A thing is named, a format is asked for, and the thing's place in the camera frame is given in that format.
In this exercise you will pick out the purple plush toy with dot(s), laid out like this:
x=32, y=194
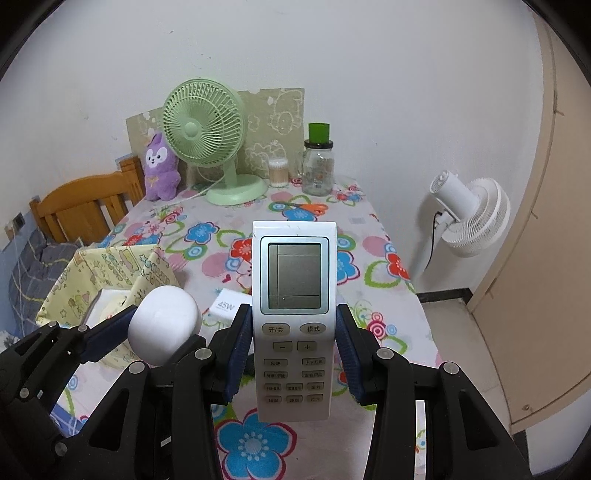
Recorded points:
x=161, y=176

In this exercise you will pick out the white 45W charger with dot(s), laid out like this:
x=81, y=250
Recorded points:
x=224, y=308

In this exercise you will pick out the floral tablecloth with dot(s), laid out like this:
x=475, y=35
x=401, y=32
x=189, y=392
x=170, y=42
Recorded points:
x=209, y=248

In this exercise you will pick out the yellow fabric storage box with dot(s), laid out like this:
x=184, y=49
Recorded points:
x=134, y=271

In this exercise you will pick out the orange handled scissors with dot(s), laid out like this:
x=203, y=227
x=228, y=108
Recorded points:
x=314, y=209

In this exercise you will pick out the green desk fan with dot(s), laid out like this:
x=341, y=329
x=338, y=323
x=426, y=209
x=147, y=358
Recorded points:
x=204, y=123

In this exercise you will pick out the beige door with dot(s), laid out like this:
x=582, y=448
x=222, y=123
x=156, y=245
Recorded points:
x=534, y=308

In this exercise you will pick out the grey plaid bedding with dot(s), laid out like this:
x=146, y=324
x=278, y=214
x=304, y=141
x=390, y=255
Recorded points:
x=39, y=264

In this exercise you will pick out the glass jar green lid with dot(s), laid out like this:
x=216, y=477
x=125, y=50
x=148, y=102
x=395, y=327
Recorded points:
x=318, y=166

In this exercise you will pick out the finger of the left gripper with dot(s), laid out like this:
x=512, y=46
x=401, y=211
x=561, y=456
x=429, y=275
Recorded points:
x=106, y=336

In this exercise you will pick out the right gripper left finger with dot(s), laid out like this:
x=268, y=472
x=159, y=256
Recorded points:
x=157, y=423

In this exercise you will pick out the white standing fan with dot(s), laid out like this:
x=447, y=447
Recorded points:
x=472, y=217

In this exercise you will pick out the cotton swab container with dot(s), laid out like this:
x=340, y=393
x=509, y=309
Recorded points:
x=279, y=173

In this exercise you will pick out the cream round bunny mirror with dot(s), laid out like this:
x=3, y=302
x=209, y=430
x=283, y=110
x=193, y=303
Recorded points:
x=162, y=322

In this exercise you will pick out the wooden chair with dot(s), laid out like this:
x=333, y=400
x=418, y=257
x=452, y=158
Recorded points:
x=83, y=209

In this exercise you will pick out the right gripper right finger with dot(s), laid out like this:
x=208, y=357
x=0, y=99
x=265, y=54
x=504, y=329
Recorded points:
x=465, y=438

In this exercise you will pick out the white remote control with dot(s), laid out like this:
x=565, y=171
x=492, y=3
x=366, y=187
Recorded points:
x=294, y=298

